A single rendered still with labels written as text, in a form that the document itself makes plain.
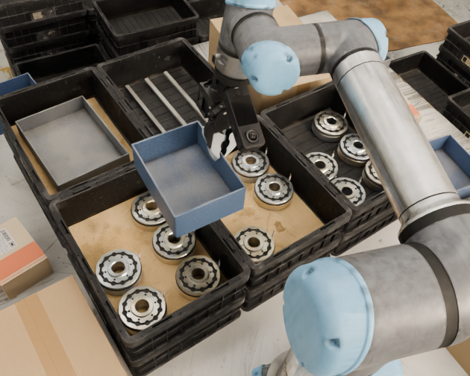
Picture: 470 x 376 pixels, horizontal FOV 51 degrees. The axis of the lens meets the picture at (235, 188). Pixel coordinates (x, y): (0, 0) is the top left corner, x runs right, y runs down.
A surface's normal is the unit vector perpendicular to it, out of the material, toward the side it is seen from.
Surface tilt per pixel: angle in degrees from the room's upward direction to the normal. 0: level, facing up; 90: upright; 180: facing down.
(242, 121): 30
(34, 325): 0
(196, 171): 2
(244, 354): 0
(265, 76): 88
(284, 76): 88
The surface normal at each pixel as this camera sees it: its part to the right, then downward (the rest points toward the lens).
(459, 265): 0.14, -0.62
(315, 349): -0.95, 0.09
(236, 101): 0.37, -0.21
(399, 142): -0.34, -0.42
